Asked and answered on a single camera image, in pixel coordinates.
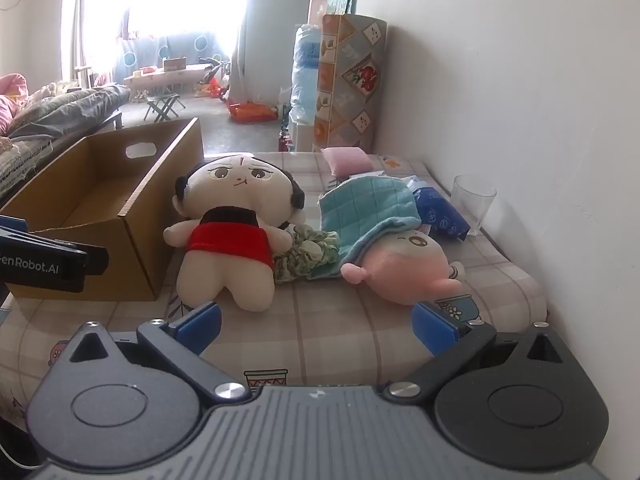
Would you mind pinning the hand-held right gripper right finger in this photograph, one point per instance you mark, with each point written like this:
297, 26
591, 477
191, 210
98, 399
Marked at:
432, 330

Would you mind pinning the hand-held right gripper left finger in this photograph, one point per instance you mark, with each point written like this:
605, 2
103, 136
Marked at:
200, 327

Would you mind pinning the pink plush toy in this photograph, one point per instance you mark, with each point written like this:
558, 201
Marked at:
405, 270

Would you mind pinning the plush doll with red dress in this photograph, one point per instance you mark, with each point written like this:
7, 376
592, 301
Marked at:
225, 245

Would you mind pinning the brown cardboard box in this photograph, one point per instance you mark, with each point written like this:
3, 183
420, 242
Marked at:
125, 240

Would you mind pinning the blue tissue packet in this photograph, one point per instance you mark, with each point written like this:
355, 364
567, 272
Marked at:
440, 212

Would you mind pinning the green fabric scrunchie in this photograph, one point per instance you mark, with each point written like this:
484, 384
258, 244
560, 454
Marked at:
305, 252

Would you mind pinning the teal quilted towel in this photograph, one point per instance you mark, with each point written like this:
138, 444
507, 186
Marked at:
365, 210

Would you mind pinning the pink sponge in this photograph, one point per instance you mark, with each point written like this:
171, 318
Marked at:
347, 160

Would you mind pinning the clear drinking glass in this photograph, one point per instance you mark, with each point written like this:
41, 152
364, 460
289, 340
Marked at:
472, 205

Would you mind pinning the grey quilt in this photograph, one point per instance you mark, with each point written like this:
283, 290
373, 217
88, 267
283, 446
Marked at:
75, 107

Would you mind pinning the pink quilt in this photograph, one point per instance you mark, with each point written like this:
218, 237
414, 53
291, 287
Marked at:
10, 102

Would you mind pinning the folding stool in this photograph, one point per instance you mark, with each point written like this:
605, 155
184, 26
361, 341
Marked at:
164, 105

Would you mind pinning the white box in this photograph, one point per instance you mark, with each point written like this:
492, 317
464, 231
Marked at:
301, 135

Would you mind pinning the low wooden table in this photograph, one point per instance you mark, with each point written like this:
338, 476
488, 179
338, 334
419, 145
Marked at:
160, 77

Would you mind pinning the orange bag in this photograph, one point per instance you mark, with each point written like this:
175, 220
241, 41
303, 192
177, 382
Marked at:
250, 111

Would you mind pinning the blue circle print curtain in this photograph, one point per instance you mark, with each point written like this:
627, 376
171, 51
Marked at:
150, 50

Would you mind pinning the patterned fabric wardrobe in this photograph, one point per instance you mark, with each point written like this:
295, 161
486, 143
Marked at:
350, 85

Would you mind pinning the bicycle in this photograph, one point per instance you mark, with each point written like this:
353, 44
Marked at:
216, 67

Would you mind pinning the blue plastic wrapped roll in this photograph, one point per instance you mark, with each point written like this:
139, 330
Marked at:
306, 70

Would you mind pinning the pink box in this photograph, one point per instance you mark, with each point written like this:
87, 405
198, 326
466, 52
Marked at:
317, 10

